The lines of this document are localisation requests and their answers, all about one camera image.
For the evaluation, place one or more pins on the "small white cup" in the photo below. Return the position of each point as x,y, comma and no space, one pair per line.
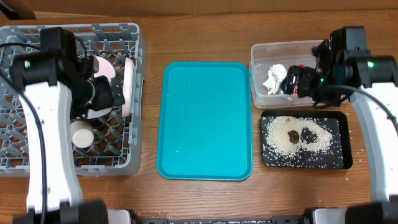
82,134

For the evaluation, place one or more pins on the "red snack wrapper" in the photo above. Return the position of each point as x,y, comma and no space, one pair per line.
290,83

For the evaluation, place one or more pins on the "grey dishwasher rack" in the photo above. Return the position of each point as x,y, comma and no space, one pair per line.
116,149

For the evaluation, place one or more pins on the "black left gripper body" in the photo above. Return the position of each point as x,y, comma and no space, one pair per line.
96,95

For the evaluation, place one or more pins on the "clear plastic waste bin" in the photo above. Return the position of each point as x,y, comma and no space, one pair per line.
263,56

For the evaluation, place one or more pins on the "brown food scrap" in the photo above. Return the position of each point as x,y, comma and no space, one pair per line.
294,137

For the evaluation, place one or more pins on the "large pink plate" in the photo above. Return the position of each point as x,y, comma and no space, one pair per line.
127,87

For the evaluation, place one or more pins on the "white tissue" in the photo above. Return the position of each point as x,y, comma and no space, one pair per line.
275,75

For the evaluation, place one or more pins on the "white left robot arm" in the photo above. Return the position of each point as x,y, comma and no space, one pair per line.
44,81

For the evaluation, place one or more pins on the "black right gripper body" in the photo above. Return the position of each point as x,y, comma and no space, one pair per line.
292,81

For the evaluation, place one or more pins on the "small pink plate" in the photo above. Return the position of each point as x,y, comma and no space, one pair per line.
106,69

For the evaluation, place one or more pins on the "teal plastic tray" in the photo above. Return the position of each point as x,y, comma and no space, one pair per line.
205,122

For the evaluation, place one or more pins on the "grey bowl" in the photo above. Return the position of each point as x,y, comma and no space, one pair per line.
91,114

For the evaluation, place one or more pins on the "black waste tray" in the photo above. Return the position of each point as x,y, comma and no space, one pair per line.
343,127

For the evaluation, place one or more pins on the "white rice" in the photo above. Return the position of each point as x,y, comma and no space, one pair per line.
319,146

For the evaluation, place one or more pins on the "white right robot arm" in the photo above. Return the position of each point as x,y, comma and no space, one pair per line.
345,67

